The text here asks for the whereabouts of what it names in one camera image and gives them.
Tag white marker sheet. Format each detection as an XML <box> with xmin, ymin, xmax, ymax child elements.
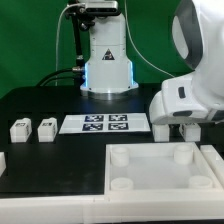
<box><xmin>59</xmin><ymin>113</ymin><xmax>150</xmax><ymax>134</ymax></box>

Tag grey camera on mount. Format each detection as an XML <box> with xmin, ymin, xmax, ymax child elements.
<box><xmin>80</xmin><ymin>0</ymin><xmax>119</xmax><ymax>15</ymax></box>

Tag white right fence bar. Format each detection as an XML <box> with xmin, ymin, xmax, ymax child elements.
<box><xmin>200</xmin><ymin>145</ymin><xmax>224</xmax><ymax>188</ymax></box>

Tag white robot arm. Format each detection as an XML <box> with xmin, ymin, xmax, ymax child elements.
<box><xmin>81</xmin><ymin>0</ymin><xmax>224</xmax><ymax>125</ymax></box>

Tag black base cables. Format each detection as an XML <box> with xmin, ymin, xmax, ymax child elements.
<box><xmin>35</xmin><ymin>66</ymin><xmax>84</xmax><ymax>88</ymax></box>

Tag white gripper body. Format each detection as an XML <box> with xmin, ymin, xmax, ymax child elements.
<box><xmin>149</xmin><ymin>72</ymin><xmax>224</xmax><ymax>125</ymax></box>

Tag white fence bar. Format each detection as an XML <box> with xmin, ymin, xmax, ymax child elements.
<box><xmin>200</xmin><ymin>145</ymin><xmax>224</xmax><ymax>188</ymax></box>
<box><xmin>0</xmin><ymin>192</ymin><xmax>224</xmax><ymax>224</ymax></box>

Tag white left fence piece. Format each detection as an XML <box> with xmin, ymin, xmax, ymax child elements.
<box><xmin>0</xmin><ymin>152</ymin><xmax>6</xmax><ymax>177</ymax></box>

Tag grey cable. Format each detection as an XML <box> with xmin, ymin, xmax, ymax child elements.
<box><xmin>54</xmin><ymin>3</ymin><xmax>73</xmax><ymax>87</ymax></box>

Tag white front fence bar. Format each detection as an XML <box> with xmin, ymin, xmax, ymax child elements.
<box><xmin>0</xmin><ymin>192</ymin><xmax>224</xmax><ymax>224</ymax></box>

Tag white square table top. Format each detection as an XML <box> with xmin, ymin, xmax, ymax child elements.
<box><xmin>105</xmin><ymin>142</ymin><xmax>224</xmax><ymax>194</ymax></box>

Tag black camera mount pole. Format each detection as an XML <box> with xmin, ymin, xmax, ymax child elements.
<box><xmin>65</xmin><ymin>2</ymin><xmax>88</xmax><ymax>81</ymax></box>

